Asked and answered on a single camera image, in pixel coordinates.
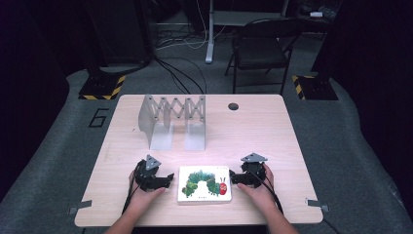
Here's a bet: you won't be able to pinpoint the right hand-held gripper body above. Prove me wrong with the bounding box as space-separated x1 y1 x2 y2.
240 152 269 189

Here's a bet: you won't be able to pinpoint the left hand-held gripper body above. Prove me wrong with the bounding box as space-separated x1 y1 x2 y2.
133 154 168 192

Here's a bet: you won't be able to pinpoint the white caterpillar picture book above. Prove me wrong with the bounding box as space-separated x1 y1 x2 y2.
176 165 233 206

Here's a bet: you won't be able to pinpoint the grey metal expandable book rack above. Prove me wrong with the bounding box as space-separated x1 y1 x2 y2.
137 94 207 152

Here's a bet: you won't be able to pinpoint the person's left hand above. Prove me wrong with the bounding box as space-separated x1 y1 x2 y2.
128 170 167 213

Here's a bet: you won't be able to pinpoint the person's right hand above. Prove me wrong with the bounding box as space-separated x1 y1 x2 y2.
237 163 277 213

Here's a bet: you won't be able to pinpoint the black yellow striped stand base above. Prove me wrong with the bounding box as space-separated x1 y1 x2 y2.
290 74 340 101
78 73 127 101

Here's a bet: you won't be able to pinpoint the black folding chair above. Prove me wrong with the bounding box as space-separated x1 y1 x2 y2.
224 17 305 97

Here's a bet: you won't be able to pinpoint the white desk leg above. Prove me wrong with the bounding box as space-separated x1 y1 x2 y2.
205 0 216 64

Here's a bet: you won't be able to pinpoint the dark cabinet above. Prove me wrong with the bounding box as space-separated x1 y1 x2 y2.
83 0 154 67

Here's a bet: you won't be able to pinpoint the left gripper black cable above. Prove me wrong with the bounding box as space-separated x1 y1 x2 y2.
122 161 144 215

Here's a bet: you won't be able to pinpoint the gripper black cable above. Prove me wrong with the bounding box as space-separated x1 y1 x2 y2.
251 167 284 215
122 161 144 215

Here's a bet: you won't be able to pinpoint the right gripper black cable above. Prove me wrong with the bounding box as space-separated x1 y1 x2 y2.
251 167 284 215

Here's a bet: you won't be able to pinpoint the grey metal table bracket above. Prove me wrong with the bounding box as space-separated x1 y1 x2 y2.
305 197 330 213
67 199 94 215

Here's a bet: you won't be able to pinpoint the black cable under table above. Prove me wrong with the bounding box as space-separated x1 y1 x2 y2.
321 216 342 234

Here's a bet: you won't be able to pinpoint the black floor cables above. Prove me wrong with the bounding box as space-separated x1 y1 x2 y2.
153 56 208 96

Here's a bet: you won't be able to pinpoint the white floor cables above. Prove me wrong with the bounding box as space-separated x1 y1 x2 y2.
155 0 228 51

